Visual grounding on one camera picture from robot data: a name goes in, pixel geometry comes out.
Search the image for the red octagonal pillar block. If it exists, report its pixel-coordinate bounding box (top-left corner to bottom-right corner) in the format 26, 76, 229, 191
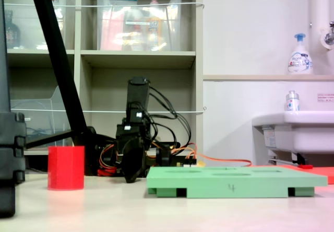
47, 145, 85, 191

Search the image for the beige shelf unit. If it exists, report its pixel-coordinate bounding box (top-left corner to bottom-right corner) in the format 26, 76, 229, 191
0, 0, 204, 175

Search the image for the black tripod brace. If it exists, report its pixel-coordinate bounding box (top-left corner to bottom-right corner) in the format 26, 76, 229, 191
25, 129, 75, 149

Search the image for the clear plastic bin with goods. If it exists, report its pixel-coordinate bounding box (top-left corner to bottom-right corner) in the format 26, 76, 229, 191
96, 0, 183, 52

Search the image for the green shape sorter board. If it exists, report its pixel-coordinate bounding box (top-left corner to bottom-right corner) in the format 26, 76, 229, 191
146, 166, 328, 199

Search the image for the black tripod leg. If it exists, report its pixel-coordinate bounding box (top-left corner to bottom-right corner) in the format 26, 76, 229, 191
27, 0, 101, 177

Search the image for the notched black stack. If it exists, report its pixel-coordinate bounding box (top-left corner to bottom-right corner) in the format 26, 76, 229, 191
0, 111, 27, 218

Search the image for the grey tripod leg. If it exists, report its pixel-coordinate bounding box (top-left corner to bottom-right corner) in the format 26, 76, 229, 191
0, 0, 11, 114

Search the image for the dark glass bottle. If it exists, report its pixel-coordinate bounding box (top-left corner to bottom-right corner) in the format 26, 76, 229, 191
4, 9, 21, 50

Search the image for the small clear pump bottle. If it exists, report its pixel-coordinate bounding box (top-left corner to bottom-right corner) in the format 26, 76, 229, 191
285, 90, 301, 112

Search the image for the white sink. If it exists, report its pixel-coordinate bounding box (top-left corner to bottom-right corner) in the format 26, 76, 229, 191
252, 110, 334, 154

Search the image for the white blue pump soap bottle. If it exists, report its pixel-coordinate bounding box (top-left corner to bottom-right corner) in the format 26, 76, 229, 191
288, 33, 314, 75

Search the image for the metal faucet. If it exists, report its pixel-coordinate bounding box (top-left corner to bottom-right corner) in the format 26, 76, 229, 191
320, 21, 334, 50

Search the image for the red base mount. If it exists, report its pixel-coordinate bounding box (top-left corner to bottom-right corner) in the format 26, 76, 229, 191
98, 165, 117, 177

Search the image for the long black wire bundle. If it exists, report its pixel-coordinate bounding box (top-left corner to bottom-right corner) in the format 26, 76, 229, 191
148, 85, 193, 152

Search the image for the circuit board with wires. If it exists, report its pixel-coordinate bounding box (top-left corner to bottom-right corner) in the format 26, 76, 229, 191
175, 156, 199, 168

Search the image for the orange wire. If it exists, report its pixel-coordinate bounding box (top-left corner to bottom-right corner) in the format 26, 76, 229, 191
195, 152, 253, 167

